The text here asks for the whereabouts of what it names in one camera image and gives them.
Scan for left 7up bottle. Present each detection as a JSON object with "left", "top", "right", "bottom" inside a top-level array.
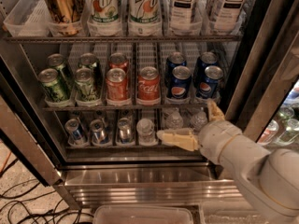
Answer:
[{"left": 87, "top": 0, "right": 120, "bottom": 23}]

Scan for steel fridge door left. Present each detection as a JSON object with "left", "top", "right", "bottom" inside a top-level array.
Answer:
[{"left": 0, "top": 61, "right": 61, "bottom": 186}]

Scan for green can front left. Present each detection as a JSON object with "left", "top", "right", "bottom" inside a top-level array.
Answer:
[{"left": 38, "top": 68, "right": 70, "bottom": 103}]

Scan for blue silver can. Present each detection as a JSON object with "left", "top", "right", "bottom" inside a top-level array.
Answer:
[
  {"left": 90, "top": 119, "right": 108, "bottom": 145},
  {"left": 64, "top": 119, "right": 87, "bottom": 145}
]

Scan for orange floor cable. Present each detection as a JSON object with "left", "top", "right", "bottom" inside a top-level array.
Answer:
[{"left": 0, "top": 150, "right": 13, "bottom": 173}]

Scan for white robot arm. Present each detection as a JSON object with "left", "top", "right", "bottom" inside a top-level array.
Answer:
[{"left": 157, "top": 99, "right": 299, "bottom": 224}]

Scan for orange soda can front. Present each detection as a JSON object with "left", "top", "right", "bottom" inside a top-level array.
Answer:
[{"left": 106, "top": 68, "right": 128, "bottom": 101}]

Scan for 7up bottle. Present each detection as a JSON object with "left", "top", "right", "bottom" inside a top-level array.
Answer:
[
  {"left": 129, "top": 0, "right": 158, "bottom": 24},
  {"left": 87, "top": 0, "right": 120, "bottom": 23}
]

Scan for clear water bottle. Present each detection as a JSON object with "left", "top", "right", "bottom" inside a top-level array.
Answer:
[
  {"left": 164, "top": 110, "right": 183, "bottom": 129},
  {"left": 187, "top": 111, "right": 207, "bottom": 133},
  {"left": 136, "top": 119, "right": 155, "bottom": 144}
]

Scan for blue pepsi can front left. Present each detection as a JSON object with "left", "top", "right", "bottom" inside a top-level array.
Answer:
[{"left": 167, "top": 65, "right": 192, "bottom": 99}]

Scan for blue pepsi can rear right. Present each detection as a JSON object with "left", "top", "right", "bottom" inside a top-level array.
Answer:
[{"left": 192, "top": 51, "right": 218, "bottom": 87}]

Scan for stainless steel fridge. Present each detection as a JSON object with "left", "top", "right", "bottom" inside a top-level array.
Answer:
[{"left": 0, "top": 0, "right": 299, "bottom": 210}]

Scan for blue silver can bottom left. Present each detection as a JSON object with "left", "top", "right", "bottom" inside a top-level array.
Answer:
[{"left": 64, "top": 119, "right": 87, "bottom": 145}]

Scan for blue pepsi can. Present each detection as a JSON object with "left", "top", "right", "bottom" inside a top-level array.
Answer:
[
  {"left": 192, "top": 51, "right": 218, "bottom": 87},
  {"left": 167, "top": 65, "right": 192, "bottom": 99},
  {"left": 196, "top": 65, "right": 223, "bottom": 99},
  {"left": 164, "top": 51, "right": 187, "bottom": 83}
]

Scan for orange soda can rear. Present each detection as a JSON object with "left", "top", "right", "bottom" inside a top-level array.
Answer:
[{"left": 108, "top": 52, "right": 129, "bottom": 73}]

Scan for glass fridge door right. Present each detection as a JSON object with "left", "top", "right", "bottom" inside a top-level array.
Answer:
[{"left": 226, "top": 0, "right": 299, "bottom": 141}]

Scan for gold tall can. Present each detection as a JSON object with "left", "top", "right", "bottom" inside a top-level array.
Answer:
[{"left": 45, "top": 0, "right": 85, "bottom": 35}]

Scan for right 7up bottle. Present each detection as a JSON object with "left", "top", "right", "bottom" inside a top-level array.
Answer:
[{"left": 129, "top": 0, "right": 158, "bottom": 24}]

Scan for teas tea bottle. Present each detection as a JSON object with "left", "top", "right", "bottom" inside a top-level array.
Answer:
[
  {"left": 169, "top": 0, "right": 198, "bottom": 30},
  {"left": 207, "top": 0, "right": 245, "bottom": 33}
]

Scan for green can rear left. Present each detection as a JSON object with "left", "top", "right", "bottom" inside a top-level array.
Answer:
[{"left": 47, "top": 53, "right": 73, "bottom": 89}]

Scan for clear plastic container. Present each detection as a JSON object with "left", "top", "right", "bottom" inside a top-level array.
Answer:
[
  {"left": 200, "top": 201, "right": 268, "bottom": 224},
  {"left": 93, "top": 205, "right": 193, "bottom": 224}
]

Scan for orange soda can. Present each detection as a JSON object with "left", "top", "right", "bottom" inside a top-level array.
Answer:
[
  {"left": 106, "top": 68, "right": 128, "bottom": 101},
  {"left": 108, "top": 52, "right": 129, "bottom": 73}
]

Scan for clear plastic container left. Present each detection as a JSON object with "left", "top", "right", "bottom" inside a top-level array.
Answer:
[{"left": 93, "top": 205, "right": 193, "bottom": 224}]

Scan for green can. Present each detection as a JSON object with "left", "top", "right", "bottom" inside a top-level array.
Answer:
[
  {"left": 47, "top": 53, "right": 73, "bottom": 89},
  {"left": 38, "top": 68, "right": 70, "bottom": 103},
  {"left": 75, "top": 68, "right": 99, "bottom": 102},
  {"left": 78, "top": 53, "right": 103, "bottom": 87}
]

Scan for blue pepsi can rear left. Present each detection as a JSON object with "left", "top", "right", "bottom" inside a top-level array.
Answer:
[{"left": 164, "top": 51, "right": 187, "bottom": 83}]

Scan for left teas tea bottle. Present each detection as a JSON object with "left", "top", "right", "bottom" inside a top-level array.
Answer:
[{"left": 169, "top": 0, "right": 198, "bottom": 30}]

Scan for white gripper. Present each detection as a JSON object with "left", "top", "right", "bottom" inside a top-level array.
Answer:
[{"left": 157, "top": 99, "right": 242, "bottom": 164}]

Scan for right teas tea bottle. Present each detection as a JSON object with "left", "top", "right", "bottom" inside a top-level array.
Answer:
[{"left": 207, "top": 0, "right": 245, "bottom": 33}]

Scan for black floor cables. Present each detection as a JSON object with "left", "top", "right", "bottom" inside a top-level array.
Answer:
[{"left": 0, "top": 158, "right": 94, "bottom": 224}]

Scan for red coca cola can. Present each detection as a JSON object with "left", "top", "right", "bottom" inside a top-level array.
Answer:
[{"left": 138, "top": 66, "right": 160, "bottom": 101}]

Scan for blue pepsi can front right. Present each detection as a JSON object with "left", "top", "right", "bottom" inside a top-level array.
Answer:
[{"left": 196, "top": 65, "right": 223, "bottom": 99}]

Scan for empty clear shelf bin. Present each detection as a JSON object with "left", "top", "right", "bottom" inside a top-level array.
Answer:
[{"left": 4, "top": 0, "right": 50, "bottom": 37}]

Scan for clear plastic container right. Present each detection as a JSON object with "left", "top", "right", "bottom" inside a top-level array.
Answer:
[{"left": 200, "top": 201, "right": 268, "bottom": 224}]

